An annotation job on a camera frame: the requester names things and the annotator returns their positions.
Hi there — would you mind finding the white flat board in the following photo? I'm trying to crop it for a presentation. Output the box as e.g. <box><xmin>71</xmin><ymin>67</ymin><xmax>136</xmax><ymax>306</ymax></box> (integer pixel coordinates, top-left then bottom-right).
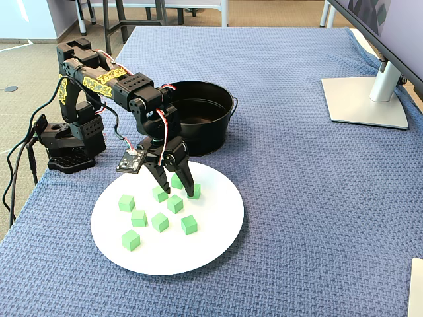
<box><xmin>406</xmin><ymin>257</ymin><xmax>423</xmax><ymax>317</ymax></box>

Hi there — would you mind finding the white metal table leg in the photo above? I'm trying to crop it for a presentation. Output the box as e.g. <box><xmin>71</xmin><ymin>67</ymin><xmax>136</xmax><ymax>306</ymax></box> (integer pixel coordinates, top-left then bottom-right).
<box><xmin>319</xmin><ymin>0</ymin><xmax>337</xmax><ymax>28</ymax></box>

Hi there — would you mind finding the white round plate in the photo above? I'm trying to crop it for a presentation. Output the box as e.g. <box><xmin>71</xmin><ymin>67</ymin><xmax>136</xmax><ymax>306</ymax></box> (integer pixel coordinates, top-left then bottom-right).
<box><xmin>90</xmin><ymin>160</ymin><xmax>245</xmax><ymax>277</ymax></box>

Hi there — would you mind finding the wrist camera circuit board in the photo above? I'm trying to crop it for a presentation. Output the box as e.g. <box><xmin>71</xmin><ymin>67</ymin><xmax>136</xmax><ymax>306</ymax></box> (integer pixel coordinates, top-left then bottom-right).
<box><xmin>116</xmin><ymin>148</ymin><xmax>149</xmax><ymax>175</ymax></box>

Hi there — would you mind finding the thin black camera cable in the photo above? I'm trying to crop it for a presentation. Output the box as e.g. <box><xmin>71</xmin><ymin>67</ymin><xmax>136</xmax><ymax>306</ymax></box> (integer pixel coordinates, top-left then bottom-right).
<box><xmin>30</xmin><ymin>75</ymin><xmax>130</xmax><ymax>146</ymax></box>

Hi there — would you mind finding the white table frame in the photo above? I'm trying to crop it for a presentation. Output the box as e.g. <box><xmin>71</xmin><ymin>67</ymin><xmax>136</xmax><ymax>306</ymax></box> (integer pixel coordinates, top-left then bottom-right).
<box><xmin>75</xmin><ymin>0</ymin><xmax>229</xmax><ymax>34</ymax></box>

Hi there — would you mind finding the thick black power cable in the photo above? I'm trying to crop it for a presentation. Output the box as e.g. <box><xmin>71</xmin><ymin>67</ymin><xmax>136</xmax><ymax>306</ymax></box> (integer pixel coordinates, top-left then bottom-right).
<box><xmin>1</xmin><ymin>137</ymin><xmax>36</xmax><ymax>229</ymax></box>

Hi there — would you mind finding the silver computer monitor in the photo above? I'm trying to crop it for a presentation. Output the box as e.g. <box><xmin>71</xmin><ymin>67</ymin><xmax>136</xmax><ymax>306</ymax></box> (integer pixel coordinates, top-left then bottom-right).
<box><xmin>321</xmin><ymin>0</ymin><xmax>423</xmax><ymax>131</ymax></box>

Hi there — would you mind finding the long red white servo wire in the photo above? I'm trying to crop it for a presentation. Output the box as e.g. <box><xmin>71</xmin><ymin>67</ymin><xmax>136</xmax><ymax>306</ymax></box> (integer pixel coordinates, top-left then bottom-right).
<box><xmin>155</xmin><ymin>108</ymin><xmax>170</xmax><ymax>167</ymax></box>

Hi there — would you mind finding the blue woven tablecloth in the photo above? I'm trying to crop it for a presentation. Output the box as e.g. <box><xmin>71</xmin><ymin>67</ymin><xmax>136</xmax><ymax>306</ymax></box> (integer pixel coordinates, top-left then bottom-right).
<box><xmin>0</xmin><ymin>26</ymin><xmax>423</xmax><ymax>317</ymax></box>

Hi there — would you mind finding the black metal bucket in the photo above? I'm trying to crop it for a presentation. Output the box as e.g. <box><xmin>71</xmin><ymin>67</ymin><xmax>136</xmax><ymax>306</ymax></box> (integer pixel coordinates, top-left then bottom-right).
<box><xmin>164</xmin><ymin>80</ymin><xmax>239</xmax><ymax>158</ymax></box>

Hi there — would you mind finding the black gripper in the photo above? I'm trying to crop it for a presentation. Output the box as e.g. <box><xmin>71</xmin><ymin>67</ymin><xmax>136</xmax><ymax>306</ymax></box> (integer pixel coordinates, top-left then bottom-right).
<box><xmin>137</xmin><ymin>135</ymin><xmax>196</xmax><ymax>199</ymax></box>

